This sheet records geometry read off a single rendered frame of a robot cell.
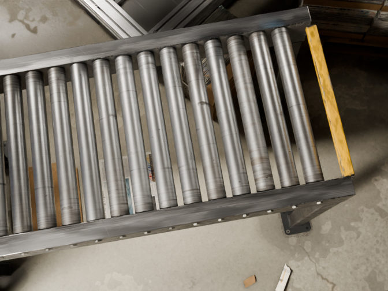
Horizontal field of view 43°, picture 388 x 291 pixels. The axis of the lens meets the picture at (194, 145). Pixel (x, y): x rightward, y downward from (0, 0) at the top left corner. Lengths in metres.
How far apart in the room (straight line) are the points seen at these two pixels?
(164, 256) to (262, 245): 0.41
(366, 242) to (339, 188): 0.86
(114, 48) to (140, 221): 0.50
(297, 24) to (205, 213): 0.59
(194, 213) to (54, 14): 1.50
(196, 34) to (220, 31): 0.07
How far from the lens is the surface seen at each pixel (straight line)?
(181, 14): 2.11
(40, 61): 1.47
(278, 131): 1.32
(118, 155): 1.33
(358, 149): 2.20
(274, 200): 1.28
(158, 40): 1.42
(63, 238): 1.32
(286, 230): 2.08
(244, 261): 2.06
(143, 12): 2.15
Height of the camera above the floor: 2.05
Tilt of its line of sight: 75 degrees down
